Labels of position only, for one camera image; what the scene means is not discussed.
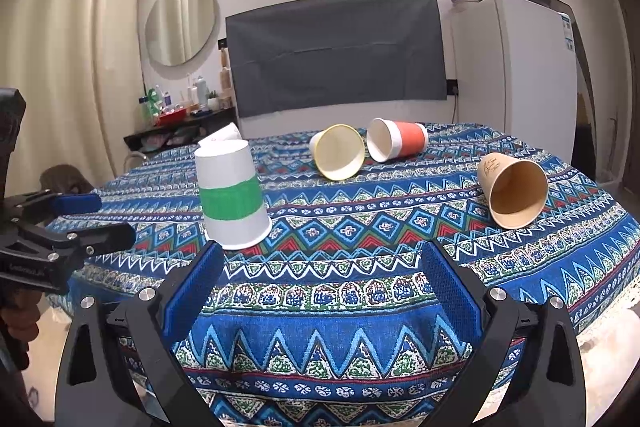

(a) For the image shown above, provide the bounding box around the black wall shelf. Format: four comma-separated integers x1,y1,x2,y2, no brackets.
124,108,238,154

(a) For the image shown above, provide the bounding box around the small potted plant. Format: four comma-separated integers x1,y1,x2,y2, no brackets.
207,91,220,112

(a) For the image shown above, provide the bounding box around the blue patterned tablecloth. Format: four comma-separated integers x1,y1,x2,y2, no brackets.
46,120,640,427

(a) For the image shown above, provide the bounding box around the dark brown chair back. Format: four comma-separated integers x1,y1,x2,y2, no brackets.
39,165,93,194

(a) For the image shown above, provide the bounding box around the beige curtain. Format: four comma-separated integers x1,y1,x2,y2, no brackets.
1,0,143,195

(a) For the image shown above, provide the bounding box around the dark grey covered television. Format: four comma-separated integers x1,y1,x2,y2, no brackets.
226,0,447,118

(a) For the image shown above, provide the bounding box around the oval wall mirror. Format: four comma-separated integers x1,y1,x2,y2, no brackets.
144,0,217,67

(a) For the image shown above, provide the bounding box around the green plastic bottle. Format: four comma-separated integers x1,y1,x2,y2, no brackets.
146,88,162,118

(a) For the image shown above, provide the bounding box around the white cup with yellow rim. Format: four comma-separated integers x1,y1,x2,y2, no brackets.
309,124,366,181

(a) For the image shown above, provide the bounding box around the orange and white paper cup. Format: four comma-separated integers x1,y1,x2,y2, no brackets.
366,118,428,162

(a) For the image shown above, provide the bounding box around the white refrigerator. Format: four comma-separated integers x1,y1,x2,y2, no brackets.
451,0,577,162

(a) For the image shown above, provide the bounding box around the red tray on shelf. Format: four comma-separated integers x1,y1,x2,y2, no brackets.
155,107,189,127

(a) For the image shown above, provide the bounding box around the white cup with green band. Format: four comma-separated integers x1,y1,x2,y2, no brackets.
194,140,272,251

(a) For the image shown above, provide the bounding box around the person's left hand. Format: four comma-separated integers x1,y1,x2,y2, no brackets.
1,288,42,371

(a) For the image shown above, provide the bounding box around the white spray bottle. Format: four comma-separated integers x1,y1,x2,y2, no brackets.
194,76,208,109

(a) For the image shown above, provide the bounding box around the brown kraft paper cup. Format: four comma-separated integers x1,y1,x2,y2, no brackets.
477,153,549,230

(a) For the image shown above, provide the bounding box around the white cup with pink dots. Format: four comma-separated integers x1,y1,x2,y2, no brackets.
198,122,242,146

